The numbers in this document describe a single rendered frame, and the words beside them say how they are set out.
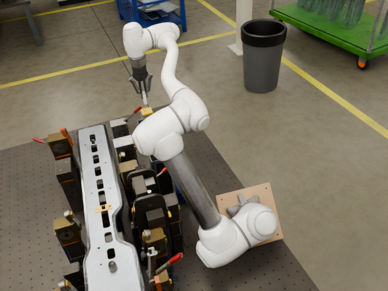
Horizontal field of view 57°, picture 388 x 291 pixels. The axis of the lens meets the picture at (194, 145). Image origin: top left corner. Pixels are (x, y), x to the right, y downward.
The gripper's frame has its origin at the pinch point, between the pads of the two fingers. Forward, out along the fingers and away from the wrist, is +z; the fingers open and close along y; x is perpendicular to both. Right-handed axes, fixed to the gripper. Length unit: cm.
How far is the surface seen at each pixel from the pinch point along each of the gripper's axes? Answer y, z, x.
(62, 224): 52, 20, 56
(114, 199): 28, 24, 45
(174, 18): -113, 106, -396
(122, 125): 15.2, 18.9, -6.5
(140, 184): 15, 6, 59
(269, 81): -162, 108, -155
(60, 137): 51, 18, -8
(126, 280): 29, 24, 90
